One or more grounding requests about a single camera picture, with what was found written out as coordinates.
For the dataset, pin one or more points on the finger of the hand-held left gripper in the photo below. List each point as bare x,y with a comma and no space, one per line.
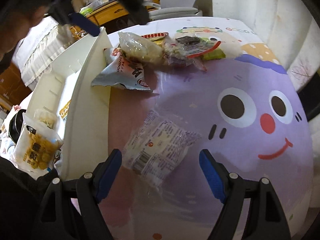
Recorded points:
136,10
82,25

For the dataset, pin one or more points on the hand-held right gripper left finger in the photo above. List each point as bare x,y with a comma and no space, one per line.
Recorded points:
107,177

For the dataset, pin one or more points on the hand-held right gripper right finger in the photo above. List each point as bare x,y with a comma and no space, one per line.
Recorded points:
212,177

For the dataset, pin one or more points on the cream packet with red edges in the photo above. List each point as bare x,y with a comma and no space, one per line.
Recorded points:
155,35

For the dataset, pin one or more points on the clear packet with beige bread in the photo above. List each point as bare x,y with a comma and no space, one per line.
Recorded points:
140,46

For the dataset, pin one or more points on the clear white sweets packet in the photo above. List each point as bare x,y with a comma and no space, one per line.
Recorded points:
160,145

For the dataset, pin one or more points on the white storage box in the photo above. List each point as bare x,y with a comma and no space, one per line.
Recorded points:
85,120

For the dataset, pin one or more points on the clear packet with dark snack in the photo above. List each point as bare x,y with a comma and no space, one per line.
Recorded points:
187,45

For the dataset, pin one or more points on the white red printed snack bag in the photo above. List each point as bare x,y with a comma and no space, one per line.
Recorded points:
125,72

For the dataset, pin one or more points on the yellow biscuit packet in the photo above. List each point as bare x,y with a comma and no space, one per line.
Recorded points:
37,142

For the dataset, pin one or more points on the orange oat bar packet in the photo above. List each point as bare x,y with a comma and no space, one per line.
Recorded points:
65,111

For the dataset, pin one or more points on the clear puffed rice cake packet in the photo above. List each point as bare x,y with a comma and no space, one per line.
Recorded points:
46,117

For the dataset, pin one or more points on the green snack packet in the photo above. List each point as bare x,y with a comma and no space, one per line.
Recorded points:
215,54

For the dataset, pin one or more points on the black shoulder bag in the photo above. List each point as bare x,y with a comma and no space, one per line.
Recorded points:
16,127

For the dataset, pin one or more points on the green tissue pack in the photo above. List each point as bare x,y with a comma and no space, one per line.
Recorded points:
86,10

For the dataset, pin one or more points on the wooden desk with drawers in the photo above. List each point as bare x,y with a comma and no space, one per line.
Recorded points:
112,8

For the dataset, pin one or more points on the grey office chair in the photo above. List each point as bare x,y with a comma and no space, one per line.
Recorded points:
175,7

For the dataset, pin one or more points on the white lace cover cloth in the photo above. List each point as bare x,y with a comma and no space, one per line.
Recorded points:
40,50

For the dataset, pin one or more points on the brown wooden door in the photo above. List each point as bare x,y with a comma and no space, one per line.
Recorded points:
10,80

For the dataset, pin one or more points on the floral fleece blanket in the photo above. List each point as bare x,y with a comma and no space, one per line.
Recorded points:
5,142

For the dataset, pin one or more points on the white floral curtain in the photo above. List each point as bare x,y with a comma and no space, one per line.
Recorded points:
262,12

